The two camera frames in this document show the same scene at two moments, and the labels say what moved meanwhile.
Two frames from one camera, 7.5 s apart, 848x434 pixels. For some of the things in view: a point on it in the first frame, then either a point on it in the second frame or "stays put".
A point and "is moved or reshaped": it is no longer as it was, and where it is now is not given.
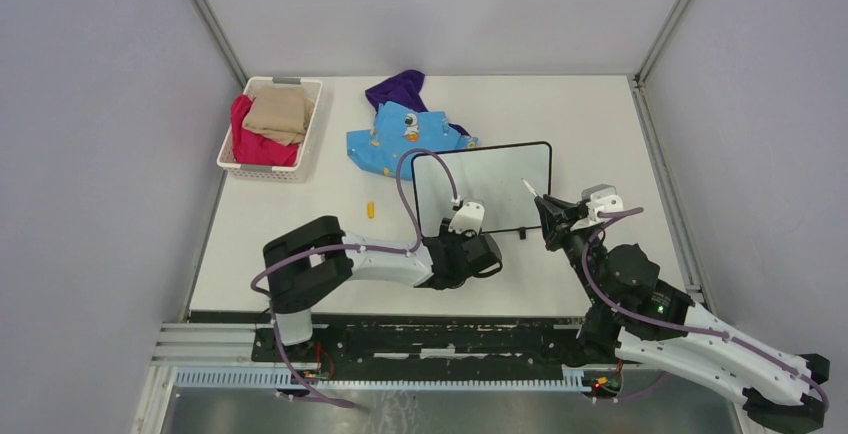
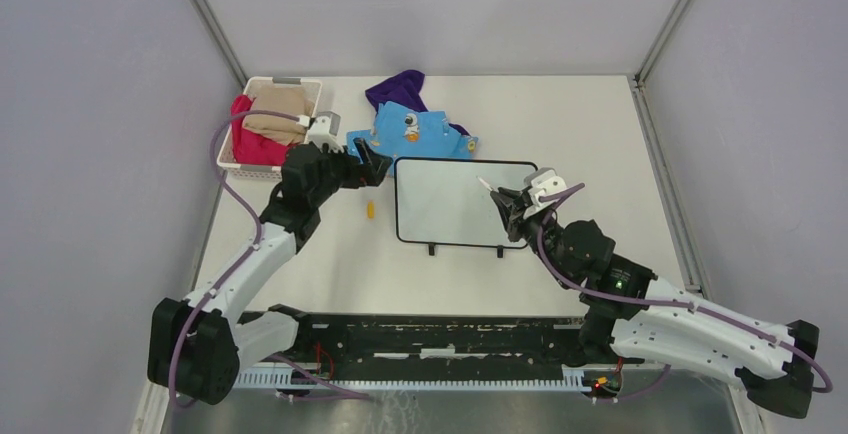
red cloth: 251,147 stays put
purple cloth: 403,89 stays put
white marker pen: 535,194 is moved or reshaped
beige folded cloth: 280,112 stays put
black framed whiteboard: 505,180 is moved or reshaped
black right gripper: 553,222 to 511,211
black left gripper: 446,234 to 369,171
